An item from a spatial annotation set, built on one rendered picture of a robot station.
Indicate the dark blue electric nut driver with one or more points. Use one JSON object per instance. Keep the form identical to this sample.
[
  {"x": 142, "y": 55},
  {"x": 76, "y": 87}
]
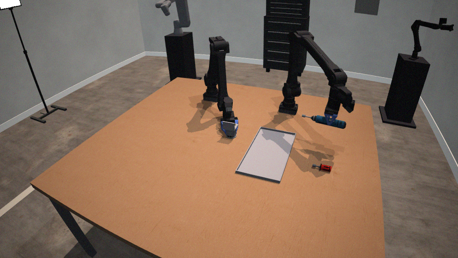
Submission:
[{"x": 322, "y": 120}]

